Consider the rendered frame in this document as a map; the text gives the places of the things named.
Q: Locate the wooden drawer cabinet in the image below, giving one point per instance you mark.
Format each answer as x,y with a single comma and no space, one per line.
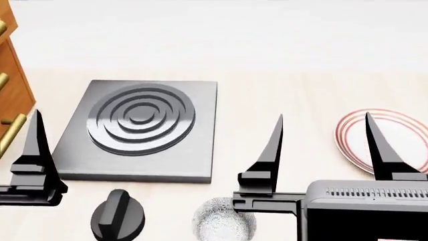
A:
15,82

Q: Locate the grey square stove burner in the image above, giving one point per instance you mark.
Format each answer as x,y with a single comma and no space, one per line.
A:
140,120

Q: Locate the white plate with red rings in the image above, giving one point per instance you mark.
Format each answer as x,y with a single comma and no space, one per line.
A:
351,136

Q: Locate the white patterned ramekin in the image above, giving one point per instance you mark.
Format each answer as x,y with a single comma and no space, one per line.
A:
217,227

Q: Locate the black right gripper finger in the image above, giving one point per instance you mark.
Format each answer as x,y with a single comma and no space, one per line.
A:
264,175
384,160

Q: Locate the black stove knob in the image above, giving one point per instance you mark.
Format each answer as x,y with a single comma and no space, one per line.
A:
117,216

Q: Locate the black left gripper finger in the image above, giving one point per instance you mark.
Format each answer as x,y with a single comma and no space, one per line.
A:
36,160

